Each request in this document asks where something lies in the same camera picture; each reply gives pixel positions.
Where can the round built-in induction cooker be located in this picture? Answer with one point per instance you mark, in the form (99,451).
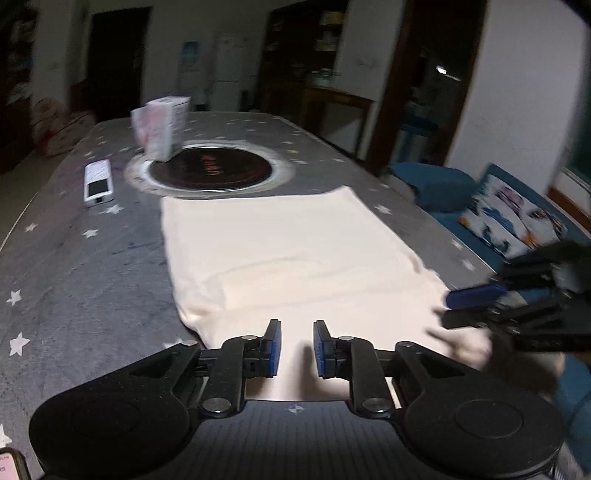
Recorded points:
(217,166)

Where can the white remote control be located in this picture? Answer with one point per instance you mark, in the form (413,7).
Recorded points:
(98,182)

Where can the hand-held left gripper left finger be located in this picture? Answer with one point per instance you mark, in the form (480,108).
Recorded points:
(273,348)

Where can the brown wooden side table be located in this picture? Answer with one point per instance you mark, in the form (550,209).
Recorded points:
(337,99)

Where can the white tissue pack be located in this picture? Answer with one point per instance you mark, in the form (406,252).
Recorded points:
(159,127)

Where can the grey star-patterned tablecloth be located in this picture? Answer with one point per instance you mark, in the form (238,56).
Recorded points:
(92,277)

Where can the sofa with blue cover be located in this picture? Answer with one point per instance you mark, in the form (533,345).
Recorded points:
(438,194)

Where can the white water dispenser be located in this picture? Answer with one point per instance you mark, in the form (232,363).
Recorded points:
(191,90)

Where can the dark wooden wall cabinet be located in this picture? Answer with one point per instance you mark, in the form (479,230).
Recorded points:
(300,50)

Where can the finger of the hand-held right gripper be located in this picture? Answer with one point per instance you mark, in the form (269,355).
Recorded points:
(475,295)
(471,318)

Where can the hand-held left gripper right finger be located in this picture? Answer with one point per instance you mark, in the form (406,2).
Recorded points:
(321,350)

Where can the cream cloth garment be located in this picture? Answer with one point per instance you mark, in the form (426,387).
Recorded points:
(295,249)

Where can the blue water bottle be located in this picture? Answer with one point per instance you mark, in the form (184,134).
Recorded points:
(190,55)

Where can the patterned cushion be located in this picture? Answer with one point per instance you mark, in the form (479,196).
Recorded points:
(508,212)

